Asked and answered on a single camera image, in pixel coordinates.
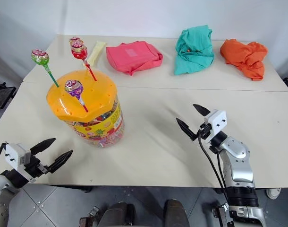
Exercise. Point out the green wrapped lollipop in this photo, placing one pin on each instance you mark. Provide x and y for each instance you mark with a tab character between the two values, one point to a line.
40	56

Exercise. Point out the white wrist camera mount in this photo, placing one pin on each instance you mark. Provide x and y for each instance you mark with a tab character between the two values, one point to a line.
217	120
16	154

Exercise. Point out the teal crumpled cloth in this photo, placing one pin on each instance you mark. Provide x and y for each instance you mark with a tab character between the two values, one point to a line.
193	50

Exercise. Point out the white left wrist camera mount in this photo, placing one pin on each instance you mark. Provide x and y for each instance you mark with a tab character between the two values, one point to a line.
16	154

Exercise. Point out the orange crumpled cloth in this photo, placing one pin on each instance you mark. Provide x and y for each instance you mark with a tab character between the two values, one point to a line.
245	58

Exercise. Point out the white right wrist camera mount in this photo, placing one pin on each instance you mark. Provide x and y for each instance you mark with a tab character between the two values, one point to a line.
217	120

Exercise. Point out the purple wrapped lollipop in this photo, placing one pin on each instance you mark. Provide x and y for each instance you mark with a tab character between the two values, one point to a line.
74	89

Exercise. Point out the pink folded cloth bag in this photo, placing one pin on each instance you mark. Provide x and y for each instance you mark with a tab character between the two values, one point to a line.
132	58

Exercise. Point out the white caster wheel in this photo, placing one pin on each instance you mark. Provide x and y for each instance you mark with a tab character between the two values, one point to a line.
273	193

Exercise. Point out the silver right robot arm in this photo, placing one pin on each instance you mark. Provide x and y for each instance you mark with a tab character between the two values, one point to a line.
240	165

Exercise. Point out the pale yellow snack packet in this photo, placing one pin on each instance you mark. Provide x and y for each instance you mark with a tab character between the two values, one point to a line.
95	53

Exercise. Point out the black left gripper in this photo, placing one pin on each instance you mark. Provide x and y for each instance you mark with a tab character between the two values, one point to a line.
36	168

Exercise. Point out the orange perforated jar lid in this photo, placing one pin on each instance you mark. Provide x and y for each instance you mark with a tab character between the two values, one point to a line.
99	94

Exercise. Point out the dark rounded shape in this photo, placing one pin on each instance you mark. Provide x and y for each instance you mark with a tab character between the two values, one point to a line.
119	215
175	214

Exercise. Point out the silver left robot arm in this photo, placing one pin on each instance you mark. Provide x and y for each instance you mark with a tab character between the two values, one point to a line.
2	203

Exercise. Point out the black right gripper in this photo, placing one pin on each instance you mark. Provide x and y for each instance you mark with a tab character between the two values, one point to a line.
203	132

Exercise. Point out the black metal chair frame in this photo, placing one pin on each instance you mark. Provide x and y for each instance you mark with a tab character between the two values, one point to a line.
2	94

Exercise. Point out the red wrapped lollipop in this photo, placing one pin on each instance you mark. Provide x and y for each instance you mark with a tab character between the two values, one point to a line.
79	52
76	42

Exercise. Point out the clear lollipop jar colourful label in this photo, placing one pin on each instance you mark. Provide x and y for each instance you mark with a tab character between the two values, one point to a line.
104	132

